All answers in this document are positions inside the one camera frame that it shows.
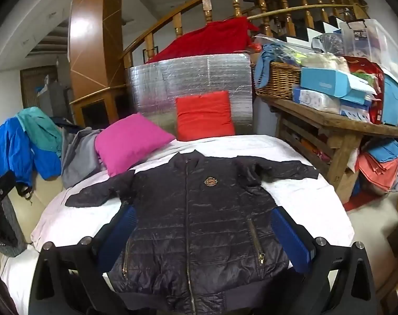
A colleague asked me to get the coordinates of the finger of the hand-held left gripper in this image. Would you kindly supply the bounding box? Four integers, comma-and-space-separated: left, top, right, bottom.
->
0, 171, 16, 227

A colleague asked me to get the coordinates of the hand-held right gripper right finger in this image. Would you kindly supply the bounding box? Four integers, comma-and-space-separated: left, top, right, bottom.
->
271, 206, 378, 315

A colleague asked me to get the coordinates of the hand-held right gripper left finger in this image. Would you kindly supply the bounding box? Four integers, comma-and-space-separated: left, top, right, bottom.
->
29, 203, 137, 315

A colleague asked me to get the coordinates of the black quilted jacket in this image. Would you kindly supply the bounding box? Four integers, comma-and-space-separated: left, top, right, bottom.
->
65, 150, 320, 312

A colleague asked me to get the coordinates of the blue jacket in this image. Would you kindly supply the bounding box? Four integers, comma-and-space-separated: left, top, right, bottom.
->
0, 116, 62, 194

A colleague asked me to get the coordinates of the beige sofa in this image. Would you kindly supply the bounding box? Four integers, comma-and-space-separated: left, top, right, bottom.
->
6, 171, 68, 246

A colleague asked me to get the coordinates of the white bed sheet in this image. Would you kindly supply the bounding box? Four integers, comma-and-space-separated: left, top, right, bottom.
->
0, 134, 355, 315

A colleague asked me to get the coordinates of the grey garment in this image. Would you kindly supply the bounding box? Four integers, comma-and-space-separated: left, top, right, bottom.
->
61, 128, 104, 189

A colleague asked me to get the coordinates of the pink pillow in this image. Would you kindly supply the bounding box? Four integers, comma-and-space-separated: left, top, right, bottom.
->
95, 112, 176, 178

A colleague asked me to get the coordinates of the grey appliance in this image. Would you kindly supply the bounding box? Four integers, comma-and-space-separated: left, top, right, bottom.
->
37, 75, 72, 119

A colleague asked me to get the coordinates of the brown lattice screen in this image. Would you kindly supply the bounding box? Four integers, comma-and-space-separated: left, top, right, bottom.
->
20, 67, 58, 109

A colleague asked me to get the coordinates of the coral fabric pile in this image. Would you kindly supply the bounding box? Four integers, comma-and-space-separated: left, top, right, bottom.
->
356, 138, 398, 197

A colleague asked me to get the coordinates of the wooden table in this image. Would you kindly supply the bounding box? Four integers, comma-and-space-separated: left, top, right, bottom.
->
256, 92, 398, 204

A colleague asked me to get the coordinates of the wooden cabinet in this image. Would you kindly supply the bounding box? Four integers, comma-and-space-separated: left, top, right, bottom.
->
69, 85, 131, 128

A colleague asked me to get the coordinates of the tissue pack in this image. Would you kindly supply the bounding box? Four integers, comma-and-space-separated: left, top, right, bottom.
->
292, 85, 342, 114

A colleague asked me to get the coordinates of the red pillow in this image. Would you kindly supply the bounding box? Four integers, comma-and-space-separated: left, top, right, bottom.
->
175, 91, 235, 142

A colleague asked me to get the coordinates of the blue cardboard box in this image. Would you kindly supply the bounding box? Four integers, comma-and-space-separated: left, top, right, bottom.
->
300, 66, 377, 106

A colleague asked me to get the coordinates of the wicker basket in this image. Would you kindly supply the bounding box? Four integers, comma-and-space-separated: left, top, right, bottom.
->
255, 61, 303, 101

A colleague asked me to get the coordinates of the tall blue box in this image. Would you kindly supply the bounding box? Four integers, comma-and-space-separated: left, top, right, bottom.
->
381, 72, 398, 127

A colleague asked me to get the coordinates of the wooden column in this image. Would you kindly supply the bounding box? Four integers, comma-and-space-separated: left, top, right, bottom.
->
68, 0, 124, 106

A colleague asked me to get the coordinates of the blue cloth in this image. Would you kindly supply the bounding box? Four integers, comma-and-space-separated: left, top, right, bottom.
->
254, 44, 285, 87

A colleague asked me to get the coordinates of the silver foil insulation board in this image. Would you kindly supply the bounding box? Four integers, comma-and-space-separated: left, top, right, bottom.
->
126, 52, 255, 135

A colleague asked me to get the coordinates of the red bag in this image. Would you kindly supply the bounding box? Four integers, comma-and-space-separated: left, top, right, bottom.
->
345, 56, 385, 125

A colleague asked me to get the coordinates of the clear plastic bag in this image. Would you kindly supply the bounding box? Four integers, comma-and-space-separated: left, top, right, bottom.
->
312, 34, 345, 56

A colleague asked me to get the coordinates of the clear plastic storage bin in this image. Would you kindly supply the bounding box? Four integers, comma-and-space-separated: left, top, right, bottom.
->
337, 18, 398, 82

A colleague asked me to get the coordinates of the red cloth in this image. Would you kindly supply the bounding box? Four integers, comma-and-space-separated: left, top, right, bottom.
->
146, 16, 260, 64

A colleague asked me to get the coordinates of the wooden stair railing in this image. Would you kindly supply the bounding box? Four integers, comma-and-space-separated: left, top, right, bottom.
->
120, 0, 370, 69

